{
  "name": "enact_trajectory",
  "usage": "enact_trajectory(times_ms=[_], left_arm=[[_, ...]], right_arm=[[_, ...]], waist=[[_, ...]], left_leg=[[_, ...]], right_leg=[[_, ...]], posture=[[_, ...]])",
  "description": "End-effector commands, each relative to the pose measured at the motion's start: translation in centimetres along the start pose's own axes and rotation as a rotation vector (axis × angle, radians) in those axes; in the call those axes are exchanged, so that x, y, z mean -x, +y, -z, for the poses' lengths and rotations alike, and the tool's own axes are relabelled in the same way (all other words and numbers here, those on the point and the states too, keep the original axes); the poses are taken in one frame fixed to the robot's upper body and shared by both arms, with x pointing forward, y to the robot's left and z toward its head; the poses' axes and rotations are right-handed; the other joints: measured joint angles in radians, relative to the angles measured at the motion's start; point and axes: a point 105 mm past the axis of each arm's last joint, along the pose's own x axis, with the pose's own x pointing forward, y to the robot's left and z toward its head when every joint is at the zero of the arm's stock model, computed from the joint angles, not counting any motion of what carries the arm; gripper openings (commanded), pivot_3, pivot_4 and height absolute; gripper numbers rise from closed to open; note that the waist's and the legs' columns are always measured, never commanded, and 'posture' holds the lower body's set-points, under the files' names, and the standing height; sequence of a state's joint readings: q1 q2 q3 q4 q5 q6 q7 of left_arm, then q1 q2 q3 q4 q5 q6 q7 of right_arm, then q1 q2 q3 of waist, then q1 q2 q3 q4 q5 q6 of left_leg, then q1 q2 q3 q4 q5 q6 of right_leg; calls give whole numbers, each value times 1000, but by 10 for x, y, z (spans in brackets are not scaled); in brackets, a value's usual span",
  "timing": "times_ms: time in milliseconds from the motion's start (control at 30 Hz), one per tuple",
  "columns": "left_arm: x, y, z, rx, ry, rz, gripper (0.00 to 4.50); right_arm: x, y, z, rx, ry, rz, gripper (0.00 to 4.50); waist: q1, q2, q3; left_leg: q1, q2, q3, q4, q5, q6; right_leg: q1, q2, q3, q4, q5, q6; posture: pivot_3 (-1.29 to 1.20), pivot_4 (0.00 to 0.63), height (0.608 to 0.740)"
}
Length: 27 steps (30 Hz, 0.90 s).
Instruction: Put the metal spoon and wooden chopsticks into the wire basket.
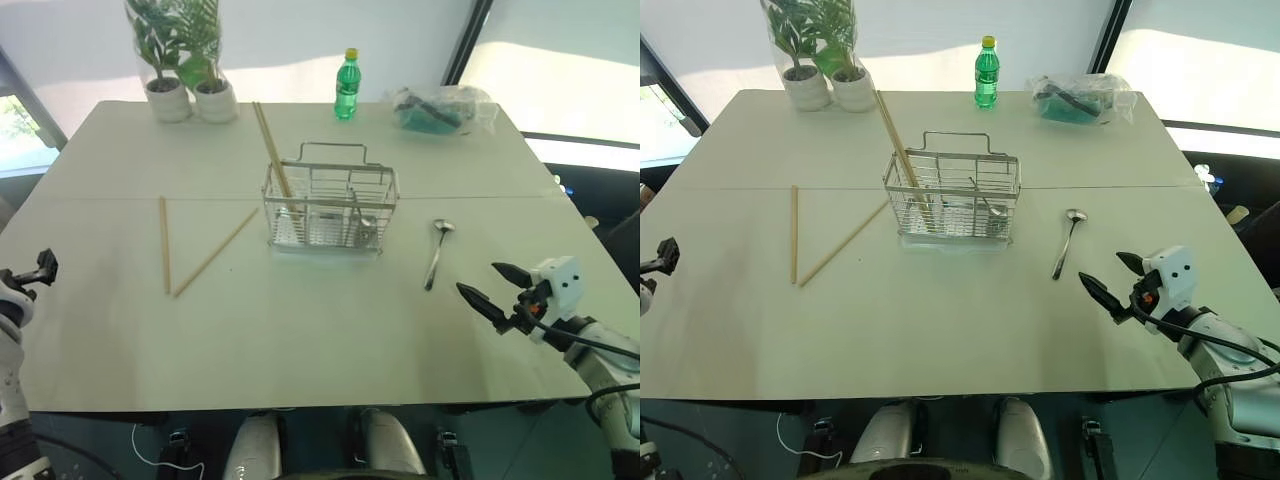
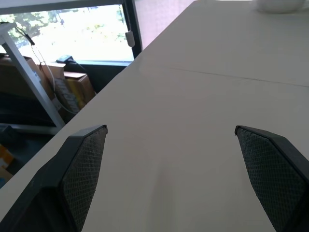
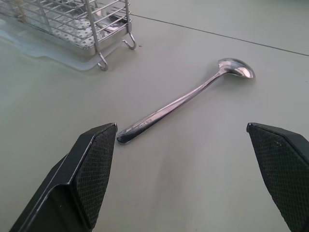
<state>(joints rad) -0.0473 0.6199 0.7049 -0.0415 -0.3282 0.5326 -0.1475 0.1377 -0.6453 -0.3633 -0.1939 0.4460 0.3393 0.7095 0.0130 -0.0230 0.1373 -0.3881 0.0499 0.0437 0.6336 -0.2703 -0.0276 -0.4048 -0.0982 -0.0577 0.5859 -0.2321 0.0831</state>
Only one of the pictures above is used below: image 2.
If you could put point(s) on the black window frame post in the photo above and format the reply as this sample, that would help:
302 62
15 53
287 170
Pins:
134 26

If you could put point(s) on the white metal stand leg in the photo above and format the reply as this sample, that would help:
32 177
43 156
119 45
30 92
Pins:
26 72

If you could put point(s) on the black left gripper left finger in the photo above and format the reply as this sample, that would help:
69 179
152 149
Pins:
72 174

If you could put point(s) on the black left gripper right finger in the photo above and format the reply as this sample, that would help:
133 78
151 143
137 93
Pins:
272 174

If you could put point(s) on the white ceramic bowl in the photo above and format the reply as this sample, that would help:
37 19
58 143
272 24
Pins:
277 5

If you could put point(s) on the yellow printed cardboard box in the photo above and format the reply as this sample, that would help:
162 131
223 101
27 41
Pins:
78 89

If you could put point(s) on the small black device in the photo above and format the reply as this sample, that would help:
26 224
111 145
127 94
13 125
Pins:
64 58

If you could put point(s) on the large brown cardboard box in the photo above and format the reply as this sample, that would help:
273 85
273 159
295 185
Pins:
23 77

